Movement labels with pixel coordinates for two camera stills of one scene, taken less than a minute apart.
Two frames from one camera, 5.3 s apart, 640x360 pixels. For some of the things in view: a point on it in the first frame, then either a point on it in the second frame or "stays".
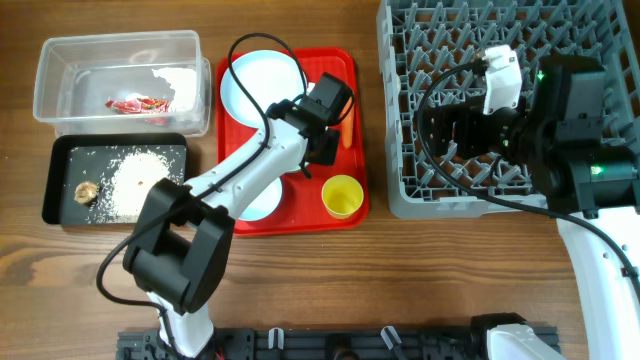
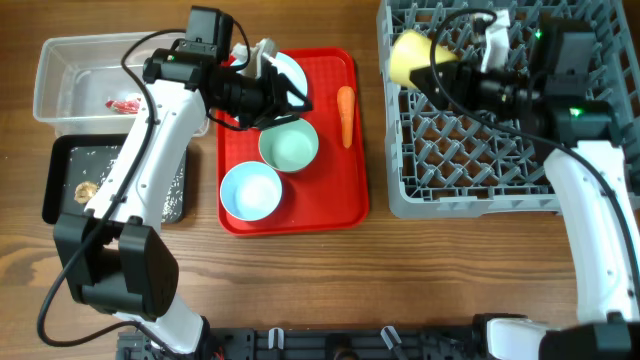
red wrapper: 141,105 stays
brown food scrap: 86,192 stays
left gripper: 328,156 → 275,87
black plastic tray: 77,182 stays
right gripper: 445,132 → 451,82
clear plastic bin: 78,74 stays
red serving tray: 333,196 stays
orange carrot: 347,122 stays
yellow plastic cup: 341,195 → 410,50
